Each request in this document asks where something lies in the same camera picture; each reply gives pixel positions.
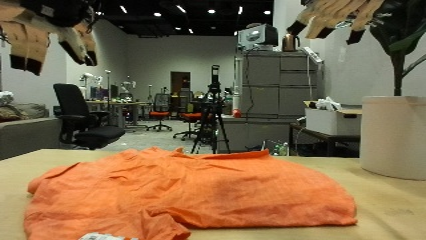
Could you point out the orange button-up shirt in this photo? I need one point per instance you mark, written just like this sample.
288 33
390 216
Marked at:
213 190

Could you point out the white power strip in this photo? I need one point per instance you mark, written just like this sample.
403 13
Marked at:
312 55

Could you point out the copper kettle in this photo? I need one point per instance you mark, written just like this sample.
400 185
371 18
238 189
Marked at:
290 43

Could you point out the ceiling light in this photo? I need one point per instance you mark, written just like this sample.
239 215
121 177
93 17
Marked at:
210 11
181 9
266 12
157 14

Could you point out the gray boxy appliance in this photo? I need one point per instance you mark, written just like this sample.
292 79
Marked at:
256 36

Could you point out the green leafy plant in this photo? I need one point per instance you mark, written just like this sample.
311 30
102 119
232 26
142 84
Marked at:
396 73

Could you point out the tall gray filing cabinet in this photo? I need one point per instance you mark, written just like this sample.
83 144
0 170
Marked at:
266 83

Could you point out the white plastic bag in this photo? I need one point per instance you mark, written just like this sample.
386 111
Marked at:
327 104

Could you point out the white cardboard box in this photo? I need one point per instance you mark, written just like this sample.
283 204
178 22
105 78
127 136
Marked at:
327 123

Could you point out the dark side table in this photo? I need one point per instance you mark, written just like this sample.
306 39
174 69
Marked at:
327 137

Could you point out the small red object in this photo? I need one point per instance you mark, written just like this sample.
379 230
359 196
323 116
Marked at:
236 113

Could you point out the large white plant pot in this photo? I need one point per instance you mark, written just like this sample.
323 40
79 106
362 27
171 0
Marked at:
392 136

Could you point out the low gray cabinet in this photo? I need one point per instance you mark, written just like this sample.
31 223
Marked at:
252 133

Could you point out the brown door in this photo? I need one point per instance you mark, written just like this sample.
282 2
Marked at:
179 81

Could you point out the green plastic bottle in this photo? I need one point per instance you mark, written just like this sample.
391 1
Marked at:
282 149

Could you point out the orange seat office chair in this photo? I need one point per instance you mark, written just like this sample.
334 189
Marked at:
159 114
190 116

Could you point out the wooden office desk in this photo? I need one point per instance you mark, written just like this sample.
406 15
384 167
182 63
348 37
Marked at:
114 104

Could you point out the black office chair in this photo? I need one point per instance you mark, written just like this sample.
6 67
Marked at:
70 103

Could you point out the brown gray cushion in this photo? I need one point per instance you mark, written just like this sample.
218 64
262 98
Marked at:
23 111

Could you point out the gray couch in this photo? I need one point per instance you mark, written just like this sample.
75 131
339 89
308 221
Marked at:
26 136

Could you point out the black camera tripod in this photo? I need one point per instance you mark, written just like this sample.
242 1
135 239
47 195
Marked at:
214 116

